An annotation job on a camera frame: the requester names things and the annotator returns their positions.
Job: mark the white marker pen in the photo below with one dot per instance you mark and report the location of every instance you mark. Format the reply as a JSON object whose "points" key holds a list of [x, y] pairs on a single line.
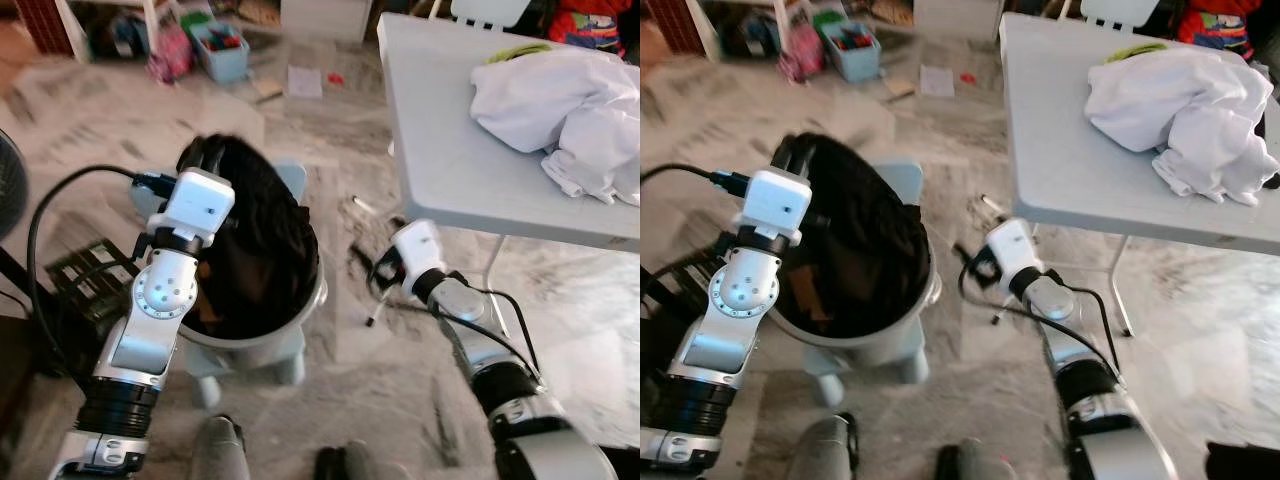
{"points": [[992, 205], [363, 206]]}

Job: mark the black floor object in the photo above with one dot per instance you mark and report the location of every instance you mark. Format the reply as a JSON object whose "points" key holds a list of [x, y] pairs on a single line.
{"points": [[1245, 462]]}

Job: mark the pink patterned bag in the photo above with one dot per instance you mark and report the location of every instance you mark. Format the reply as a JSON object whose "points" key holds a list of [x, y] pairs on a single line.
{"points": [[172, 55], [803, 55]]}

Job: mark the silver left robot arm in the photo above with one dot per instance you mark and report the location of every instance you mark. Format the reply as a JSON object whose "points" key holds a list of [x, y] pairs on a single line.
{"points": [[165, 285], [745, 285]]}

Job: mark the white sheer garment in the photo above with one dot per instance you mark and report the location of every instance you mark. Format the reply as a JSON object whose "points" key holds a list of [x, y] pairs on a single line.
{"points": [[1170, 110], [560, 110]]}

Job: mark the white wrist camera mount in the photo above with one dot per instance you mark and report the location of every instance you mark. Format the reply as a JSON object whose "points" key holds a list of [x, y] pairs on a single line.
{"points": [[200, 205], [420, 250], [778, 205], [1012, 250]]}

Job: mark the light blue toy bin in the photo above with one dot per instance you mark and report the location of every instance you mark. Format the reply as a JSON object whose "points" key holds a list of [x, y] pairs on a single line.
{"points": [[225, 65], [855, 62]]}

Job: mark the red and blue backpack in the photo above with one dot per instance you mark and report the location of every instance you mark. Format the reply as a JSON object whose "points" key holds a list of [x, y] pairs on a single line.
{"points": [[1215, 25], [585, 25]]}

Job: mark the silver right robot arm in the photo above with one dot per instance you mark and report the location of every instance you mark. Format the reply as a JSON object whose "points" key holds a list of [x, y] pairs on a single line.
{"points": [[465, 300], [1060, 298]]}

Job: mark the brown cardboard piece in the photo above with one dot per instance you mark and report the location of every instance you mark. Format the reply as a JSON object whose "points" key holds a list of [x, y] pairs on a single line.
{"points": [[899, 89], [268, 90]]}

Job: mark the grey robot right leg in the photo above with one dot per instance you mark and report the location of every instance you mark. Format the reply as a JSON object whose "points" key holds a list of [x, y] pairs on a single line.
{"points": [[980, 465], [365, 465]]}

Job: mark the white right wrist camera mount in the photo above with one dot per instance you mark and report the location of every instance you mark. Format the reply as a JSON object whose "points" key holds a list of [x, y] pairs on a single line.
{"points": [[420, 250], [1012, 250]]}

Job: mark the yellow-green cloth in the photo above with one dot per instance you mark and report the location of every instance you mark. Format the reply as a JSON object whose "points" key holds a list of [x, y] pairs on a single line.
{"points": [[520, 50], [1135, 50]]}

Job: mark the small white table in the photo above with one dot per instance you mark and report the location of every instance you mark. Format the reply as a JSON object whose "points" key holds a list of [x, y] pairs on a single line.
{"points": [[702, 30], [66, 30]]}

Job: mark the white paper sheet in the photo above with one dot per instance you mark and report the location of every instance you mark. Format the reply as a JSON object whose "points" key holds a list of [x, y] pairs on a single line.
{"points": [[936, 81], [305, 82]]}

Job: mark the white plastic chair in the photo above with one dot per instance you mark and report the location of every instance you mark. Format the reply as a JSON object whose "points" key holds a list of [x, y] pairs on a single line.
{"points": [[490, 12], [1120, 12]]}

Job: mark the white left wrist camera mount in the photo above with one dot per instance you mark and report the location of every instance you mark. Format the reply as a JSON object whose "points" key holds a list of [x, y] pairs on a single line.
{"points": [[200, 205], [778, 205]]}

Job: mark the black round fan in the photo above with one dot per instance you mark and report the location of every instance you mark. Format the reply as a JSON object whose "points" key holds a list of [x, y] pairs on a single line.
{"points": [[10, 185]]}

